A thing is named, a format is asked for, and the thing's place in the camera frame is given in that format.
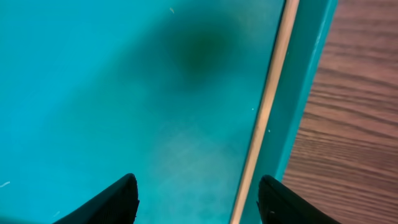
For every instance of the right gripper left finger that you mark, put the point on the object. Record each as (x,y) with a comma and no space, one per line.
(117,204)

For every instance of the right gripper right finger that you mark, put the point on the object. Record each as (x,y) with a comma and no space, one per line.
(277,204)

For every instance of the wooden chopstick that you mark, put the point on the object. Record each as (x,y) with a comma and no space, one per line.
(275,69)

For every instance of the teal serving tray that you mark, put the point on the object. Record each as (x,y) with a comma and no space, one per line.
(170,91)

